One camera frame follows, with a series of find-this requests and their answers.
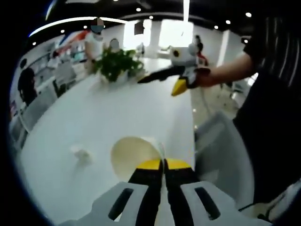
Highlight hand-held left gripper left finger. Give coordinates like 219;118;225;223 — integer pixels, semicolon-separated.
92;159;164;226

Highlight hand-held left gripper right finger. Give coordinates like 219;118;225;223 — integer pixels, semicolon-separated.
164;158;246;226

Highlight white paper cup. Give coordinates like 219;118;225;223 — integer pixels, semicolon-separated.
110;136;165;183
70;145;91;163

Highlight white ceiling light strip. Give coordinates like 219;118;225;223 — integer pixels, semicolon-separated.
29;16;129;37
182;0;190;23

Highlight green potted plant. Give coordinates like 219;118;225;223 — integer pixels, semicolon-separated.
94;47;144;83

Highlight white table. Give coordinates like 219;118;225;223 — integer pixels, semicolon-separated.
20;57;196;226

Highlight grey office chair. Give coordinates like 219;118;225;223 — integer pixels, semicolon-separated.
195;110;256;205

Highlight round ceiling spotlights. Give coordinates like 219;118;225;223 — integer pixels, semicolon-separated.
32;0;252;47

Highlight red blue banner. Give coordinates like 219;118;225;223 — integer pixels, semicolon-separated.
57;30;90;51

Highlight operator in dark clothes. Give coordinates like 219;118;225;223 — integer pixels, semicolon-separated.
232;14;301;205

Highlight grey desk partition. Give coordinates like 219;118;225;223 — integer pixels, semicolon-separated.
22;87;57;132

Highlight black wall monitor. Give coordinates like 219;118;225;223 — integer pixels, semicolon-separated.
134;20;145;33

